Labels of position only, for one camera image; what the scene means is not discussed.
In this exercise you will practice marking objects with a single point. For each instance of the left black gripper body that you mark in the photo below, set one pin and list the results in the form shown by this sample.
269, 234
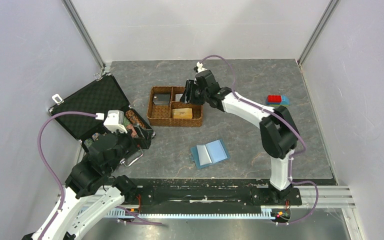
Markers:
141, 141

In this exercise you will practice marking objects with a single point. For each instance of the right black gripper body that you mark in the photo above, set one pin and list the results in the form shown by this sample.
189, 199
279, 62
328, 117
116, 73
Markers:
200, 96

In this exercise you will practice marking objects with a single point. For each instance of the blue card holder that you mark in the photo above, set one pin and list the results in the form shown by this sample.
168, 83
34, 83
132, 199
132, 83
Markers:
205, 155

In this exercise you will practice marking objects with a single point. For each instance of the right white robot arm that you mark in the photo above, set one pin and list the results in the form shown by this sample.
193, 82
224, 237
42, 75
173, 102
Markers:
279, 134

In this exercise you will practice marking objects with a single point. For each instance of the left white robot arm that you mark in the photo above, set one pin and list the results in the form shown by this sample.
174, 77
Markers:
105, 154

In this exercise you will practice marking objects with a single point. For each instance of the silver VIP card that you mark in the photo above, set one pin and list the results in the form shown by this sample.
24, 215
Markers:
178, 97

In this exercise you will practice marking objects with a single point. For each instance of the gold VIP card stack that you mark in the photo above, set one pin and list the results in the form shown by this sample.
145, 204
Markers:
182, 113

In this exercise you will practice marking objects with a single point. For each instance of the black VIP card stack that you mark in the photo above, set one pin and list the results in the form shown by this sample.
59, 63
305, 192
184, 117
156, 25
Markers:
163, 99

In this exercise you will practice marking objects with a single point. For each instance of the orange black chip row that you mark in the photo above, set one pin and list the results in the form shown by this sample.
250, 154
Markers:
135, 119

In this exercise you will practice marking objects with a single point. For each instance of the black poker chip case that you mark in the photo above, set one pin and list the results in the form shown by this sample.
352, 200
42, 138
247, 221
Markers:
99, 96

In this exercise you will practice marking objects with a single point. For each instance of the red blue toy brick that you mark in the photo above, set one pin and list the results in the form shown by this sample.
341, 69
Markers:
280, 100

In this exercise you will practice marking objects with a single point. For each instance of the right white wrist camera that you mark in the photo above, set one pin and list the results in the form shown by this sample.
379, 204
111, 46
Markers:
199, 67

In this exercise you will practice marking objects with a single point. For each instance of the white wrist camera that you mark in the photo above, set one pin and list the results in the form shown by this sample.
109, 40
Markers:
199, 67
114, 121

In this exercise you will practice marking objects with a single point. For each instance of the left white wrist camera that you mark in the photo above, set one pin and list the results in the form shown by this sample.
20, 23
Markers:
114, 121

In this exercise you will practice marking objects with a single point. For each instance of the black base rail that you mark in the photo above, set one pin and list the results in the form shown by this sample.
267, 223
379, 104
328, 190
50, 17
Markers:
208, 196

